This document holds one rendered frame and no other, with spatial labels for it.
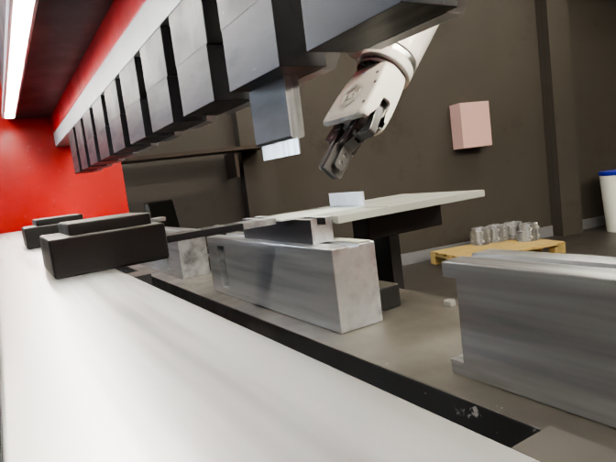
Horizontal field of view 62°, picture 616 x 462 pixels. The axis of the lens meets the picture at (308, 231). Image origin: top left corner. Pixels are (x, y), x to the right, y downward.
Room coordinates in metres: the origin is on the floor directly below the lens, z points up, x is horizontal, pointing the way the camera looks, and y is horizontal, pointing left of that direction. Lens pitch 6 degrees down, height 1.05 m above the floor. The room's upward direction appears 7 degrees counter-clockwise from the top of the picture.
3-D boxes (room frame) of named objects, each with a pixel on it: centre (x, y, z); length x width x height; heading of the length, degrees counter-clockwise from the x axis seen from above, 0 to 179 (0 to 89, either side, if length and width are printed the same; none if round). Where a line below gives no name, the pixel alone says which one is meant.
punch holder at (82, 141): (1.87, 0.72, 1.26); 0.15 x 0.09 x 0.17; 31
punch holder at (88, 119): (1.70, 0.62, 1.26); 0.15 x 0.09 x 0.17; 31
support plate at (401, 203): (0.76, -0.10, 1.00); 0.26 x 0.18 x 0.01; 121
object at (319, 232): (0.71, 0.03, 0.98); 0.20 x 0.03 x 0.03; 31
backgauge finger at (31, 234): (1.02, 0.41, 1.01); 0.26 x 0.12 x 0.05; 121
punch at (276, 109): (0.69, 0.02, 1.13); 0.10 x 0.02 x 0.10; 31
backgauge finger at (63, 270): (0.59, 0.16, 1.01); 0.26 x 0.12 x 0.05; 121
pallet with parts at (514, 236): (5.06, -1.83, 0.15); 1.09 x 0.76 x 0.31; 109
